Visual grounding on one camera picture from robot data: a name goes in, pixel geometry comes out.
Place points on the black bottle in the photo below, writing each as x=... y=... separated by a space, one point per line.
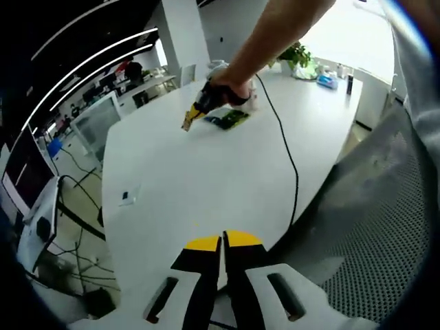
x=349 y=85

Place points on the small white jar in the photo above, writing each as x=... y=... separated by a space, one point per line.
x=340 y=70

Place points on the white plastic plant bag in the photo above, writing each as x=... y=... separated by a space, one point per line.
x=304 y=73

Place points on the white chair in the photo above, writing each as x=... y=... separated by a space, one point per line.
x=188 y=74

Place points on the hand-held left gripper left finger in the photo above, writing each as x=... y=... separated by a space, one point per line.
x=199 y=268

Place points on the white glass cabinet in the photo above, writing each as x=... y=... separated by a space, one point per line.
x=96 y=120

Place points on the person's right hand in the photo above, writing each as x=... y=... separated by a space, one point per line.
x=233 y=86

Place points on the large bright window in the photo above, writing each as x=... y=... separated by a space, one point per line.
x=343 y=34

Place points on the blue box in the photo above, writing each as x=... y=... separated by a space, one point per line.
x=55 y=148

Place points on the person's grey shirt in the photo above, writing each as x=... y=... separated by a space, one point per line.
x=419 y=86

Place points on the black computer mouse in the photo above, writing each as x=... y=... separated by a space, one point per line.
x=43 y=227

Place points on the white side cabinet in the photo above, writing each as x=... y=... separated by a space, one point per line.
x=373 y=99

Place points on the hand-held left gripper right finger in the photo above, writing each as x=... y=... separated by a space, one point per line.
x=240 y=268

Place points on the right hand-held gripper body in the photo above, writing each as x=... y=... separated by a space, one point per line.
x=216 y=67

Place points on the green black packet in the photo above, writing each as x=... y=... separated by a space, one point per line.
x=228 y=119

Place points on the blue tissue pack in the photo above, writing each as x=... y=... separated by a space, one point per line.
x=326 y=82

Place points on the grey mesh office chair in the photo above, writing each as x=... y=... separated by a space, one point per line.
x=371 y=213

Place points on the potted green plant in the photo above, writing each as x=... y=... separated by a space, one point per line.
x=295 y=55

